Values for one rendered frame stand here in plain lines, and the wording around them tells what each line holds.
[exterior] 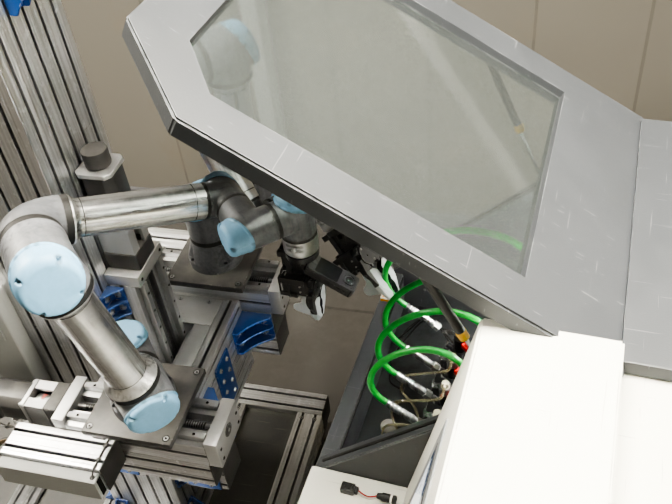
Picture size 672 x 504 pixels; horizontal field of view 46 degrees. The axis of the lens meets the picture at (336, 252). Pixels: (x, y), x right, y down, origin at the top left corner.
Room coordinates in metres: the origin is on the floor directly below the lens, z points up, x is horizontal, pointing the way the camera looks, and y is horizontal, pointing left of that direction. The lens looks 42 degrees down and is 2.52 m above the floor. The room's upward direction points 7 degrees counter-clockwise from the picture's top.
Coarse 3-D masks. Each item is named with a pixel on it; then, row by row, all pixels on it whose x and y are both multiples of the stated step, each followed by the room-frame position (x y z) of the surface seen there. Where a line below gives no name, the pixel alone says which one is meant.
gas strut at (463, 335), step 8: (432, 288) 0.92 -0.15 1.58; (432, 296) 0.92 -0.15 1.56; (440, 296) 0.92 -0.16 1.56; (440, 304) 0.91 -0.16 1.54; (448, 304) 0.92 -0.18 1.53; (448, 312) 0.91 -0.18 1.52; (448, 320) 0.91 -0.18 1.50; (456, 320) 0.91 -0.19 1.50; (456, 328) 0.91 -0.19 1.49; (464, 328) 0.91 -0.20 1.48; (464, 336) 0.90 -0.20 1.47
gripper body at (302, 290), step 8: (280, 248) 1.26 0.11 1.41; (280, 256) 1.24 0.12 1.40; (288, 256) 1.22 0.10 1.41; (312, 256) 1.21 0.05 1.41; (288, 264) 1.23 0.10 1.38; (296, 264) 1.23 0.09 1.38; (304, 264) 1.22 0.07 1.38; (280, 272) 1.24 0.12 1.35; (288, 272) 1.23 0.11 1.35; (296, 272) 1.23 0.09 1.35; (280, 280) 1.22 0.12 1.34; (288, 280) 1.22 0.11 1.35; (296, 280) 1.21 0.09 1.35; (304, 280) 1.21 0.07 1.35; (312, 280) 1.20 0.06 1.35; (280, 288) 1.23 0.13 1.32; (288, 288) 1.22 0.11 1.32; (296, 288) 1.22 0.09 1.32; (304, 288) 1.21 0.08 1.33; (312, 288) 1.20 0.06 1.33; (320, 288) 1.23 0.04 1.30; (296, 296) 1.21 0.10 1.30
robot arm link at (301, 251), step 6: (282, 240) 1.23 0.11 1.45; (312, 240) 1.21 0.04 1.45; (318, 240) 1.23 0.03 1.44; (288, 246) 1.21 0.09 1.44; (294, 246) 1.20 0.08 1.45; (300, 246) 1.20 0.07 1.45; (306, 246) 1.20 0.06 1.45; (312, 246) 1.21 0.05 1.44; (318, 246) 1.23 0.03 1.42; (288, 252) 1.21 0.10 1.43; (294, 252) 1.20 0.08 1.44; (300, 252) 1.20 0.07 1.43; (306, 252) 1.20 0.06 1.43; (312, 252) 1.21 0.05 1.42; (300, 258) 1.21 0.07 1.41
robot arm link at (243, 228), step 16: (224, 208) 1.24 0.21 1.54; (240, 208) 1.23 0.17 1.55; (256, 208) 1.22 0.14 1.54; (272, 208) 1.21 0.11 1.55; (224, 224) 1.18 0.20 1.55; (240, 224) 1.18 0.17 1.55; (256, 224) 1.18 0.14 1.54; (272, 224) 1.19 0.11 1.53; (224, 240) 1.17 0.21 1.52; (240, 240) 1.16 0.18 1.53; (256, 240) 1.16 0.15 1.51; (272, 240) 1.18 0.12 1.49
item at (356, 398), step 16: (400, 288) 1.55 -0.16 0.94; (384, 304) 1.49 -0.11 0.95; (368, 336) 1.39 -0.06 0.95; (368, 352) 1.33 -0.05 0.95; (384, 352) 1.40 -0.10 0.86; (368, 368) 1.28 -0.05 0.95; (352, 384) 1.24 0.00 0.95; (352, 400) 1.19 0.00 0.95; (368, 400) 1.26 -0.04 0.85; (336, 416) 1.15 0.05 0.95; (352, 416) 1.14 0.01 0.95; (336, 432) 1.10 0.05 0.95; (352, 432) 1.14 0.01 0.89; (336, 448) 1.06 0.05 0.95
